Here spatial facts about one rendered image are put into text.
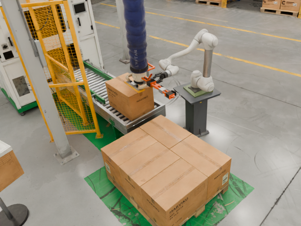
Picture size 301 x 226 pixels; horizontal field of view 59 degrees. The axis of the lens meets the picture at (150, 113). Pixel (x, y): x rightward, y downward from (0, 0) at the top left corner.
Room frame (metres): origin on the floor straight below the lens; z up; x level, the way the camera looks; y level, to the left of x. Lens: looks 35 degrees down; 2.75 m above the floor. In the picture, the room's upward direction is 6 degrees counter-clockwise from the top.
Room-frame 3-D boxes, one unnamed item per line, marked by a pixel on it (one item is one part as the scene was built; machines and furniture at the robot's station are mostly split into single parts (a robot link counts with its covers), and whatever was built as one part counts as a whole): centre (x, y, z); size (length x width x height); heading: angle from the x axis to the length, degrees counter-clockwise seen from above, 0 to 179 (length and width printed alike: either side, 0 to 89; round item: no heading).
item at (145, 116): (3.02, 0.06, 0.58); 0.70 x 0.03 x 0.06; 126
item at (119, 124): (3.77, 1.02, 0.50); 2.31 x 0.05 x 0.19; 36
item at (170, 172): (2.29, -0.10, 0.34); 1.20 x 1.00 x 0.40; 36
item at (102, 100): (4.09, 1.18, 0.60); 1.60 x 0.10 x 0.09; 36
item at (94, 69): (4.41, 0.75, 0.60); 1.60 x 0.10 x 0.09; 36
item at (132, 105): (3.32, 0.27, 0.75); 0.60 x 0.40 x 0.40; 36
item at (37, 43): (3.08, 1.24, 1.62); 0.20 x 0.05 x 0.30; 36
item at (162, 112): (3.02, 0.06, 0.47); 0.70 x 0.03 x 0.15; 126
